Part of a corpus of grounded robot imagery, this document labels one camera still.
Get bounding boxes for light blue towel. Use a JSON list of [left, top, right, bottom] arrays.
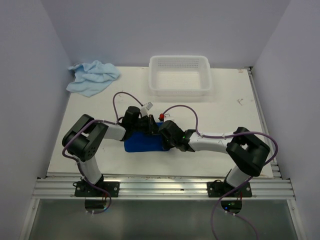
[[66, 60, 121, 98]]

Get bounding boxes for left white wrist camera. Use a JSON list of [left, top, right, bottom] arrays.
[[140, 102, 153, 117]]

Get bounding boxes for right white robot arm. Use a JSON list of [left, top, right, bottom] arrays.
[[159, 120, 270, 198]]

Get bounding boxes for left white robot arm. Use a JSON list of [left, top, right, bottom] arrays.
[[62, 106, 164, 199]]

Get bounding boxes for dark blue towel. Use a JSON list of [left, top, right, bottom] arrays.
[[124, 132, 170, 153]]

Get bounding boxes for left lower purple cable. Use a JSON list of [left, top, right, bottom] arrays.
[[84, 189, 112, 215]]

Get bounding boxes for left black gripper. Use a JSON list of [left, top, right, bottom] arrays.
[[131, 114, 159, 136]]

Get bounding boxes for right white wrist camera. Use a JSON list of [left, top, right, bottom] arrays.
[[164, 113, 174, 122]]

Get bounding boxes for white perforated plastic basket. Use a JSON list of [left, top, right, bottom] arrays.
[[148, 55, 213, 97]]

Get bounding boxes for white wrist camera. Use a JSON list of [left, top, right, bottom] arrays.
[[164, 113, 174, 122], [140, 102, 153, 117]]

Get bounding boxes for aluminium mounting rail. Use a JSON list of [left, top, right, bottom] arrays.
[[32, 175, 296, 200]]

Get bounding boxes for purple cable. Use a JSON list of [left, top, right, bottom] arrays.
[[224, 209, 258, 240], [163, 104, 279, 240], [61, 91, 145, 191], [84, 189, 112, 215]]

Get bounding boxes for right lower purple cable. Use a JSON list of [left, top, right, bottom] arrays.
[[224, 209, 258, 240]]

